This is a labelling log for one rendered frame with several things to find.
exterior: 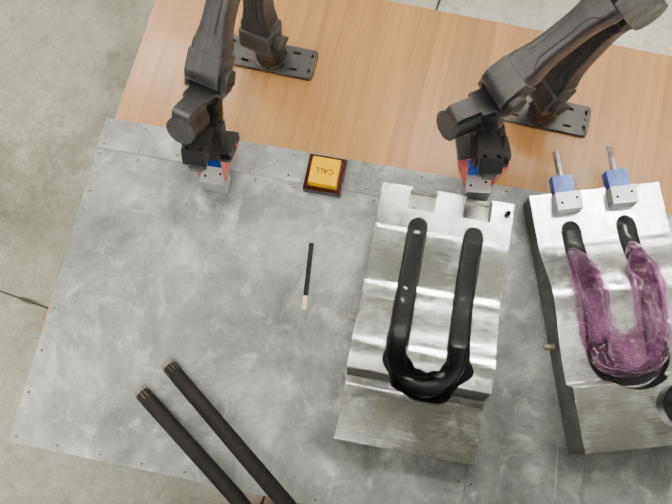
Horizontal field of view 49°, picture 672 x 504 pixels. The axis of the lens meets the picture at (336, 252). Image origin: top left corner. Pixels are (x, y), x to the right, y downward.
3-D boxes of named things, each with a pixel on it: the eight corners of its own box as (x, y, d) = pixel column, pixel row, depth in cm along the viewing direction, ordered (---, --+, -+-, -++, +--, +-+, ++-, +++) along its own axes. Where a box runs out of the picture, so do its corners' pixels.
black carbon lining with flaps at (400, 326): (407, 218, 144) (410, 203, 135) (488, 233, 143) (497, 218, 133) (375, 394, 135) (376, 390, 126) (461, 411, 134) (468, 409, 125)
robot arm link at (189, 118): (202, 152, 133) (204, 100, 124) (161, 135, 134) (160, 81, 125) (232, 118, 140) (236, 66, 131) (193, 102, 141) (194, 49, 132)
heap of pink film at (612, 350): (557, 249, 142) (568, 238, 135) (648, 239, 142) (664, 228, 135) (582, 383, 136) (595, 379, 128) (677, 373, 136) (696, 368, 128)
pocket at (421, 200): (410, 192, 147) (411, 186, 143) (436, 197, 147) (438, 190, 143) (406, 213, 146) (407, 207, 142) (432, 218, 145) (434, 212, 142)
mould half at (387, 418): (382, 196, 153) (383, 173, 140) (506, 218, 150) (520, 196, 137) (335, 438, 140) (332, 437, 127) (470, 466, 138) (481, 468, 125)
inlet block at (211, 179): (217, 133, 158) (212, 122, 152) (240, 137, 157) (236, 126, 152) (204, 190, 154) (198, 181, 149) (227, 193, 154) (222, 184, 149)
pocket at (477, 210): (463, 201, 146) (466, 195, 143) (490, 206, 146) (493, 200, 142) (460, 223, 145) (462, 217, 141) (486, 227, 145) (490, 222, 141)
